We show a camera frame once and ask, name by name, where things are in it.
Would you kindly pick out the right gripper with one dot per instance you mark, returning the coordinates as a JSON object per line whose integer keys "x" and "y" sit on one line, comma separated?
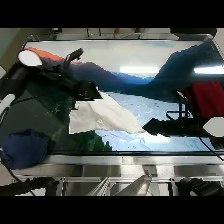
{"x": 160, "y": 127}

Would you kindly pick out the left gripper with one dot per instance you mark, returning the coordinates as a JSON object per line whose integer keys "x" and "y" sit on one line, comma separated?
{"x": 88, "y": 90}

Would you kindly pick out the white T-shirt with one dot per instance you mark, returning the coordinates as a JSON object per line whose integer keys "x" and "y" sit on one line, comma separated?
{"x": 100, "y": 116}

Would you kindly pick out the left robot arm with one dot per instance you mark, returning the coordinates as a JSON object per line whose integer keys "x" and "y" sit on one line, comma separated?
{"x": 20, "y": 75}

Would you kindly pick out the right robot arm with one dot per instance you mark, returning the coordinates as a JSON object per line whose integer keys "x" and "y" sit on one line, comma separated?
{"x": 213, "y": 126}

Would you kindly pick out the red garment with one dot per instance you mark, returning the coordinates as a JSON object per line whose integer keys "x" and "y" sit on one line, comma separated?
{"x": 208, "y": 98}

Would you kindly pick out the navy blue garment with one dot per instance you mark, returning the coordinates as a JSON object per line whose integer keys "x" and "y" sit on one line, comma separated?
{"x": 23, "y": 148}

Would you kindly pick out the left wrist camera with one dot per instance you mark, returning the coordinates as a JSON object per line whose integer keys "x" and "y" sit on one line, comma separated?
{"x": 75, "y": 53}

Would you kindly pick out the silver frame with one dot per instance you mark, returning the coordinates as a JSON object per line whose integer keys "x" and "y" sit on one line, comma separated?
{"x": 113, "y": 166}

